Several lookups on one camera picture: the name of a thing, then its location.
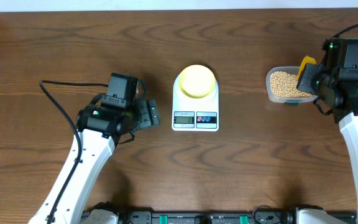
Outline yellow measuring scoop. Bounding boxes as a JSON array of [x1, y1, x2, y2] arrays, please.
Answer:
[[298, 55, 316, 78]]

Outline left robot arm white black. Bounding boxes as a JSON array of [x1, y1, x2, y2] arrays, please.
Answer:
[[30, 73, 160, 223]]

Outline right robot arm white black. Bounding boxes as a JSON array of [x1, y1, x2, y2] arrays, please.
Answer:
[[296, 37, 358, 223]]

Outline white digital kitchen scale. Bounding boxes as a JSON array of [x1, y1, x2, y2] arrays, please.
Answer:
[[172, 76, 219, 132]]

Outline yellow plastic bowl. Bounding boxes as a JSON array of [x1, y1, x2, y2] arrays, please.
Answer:
[[178, 65, 216, 98]]

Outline clear plastic bean container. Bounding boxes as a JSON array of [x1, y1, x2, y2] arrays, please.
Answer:
[[266, 66, 316, 103]]

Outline pile of soybeans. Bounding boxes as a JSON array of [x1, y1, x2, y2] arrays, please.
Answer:
[[270, 71, 312, 98]]

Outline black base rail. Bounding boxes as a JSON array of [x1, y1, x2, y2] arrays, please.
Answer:
[[79, 210, 358, 224]]

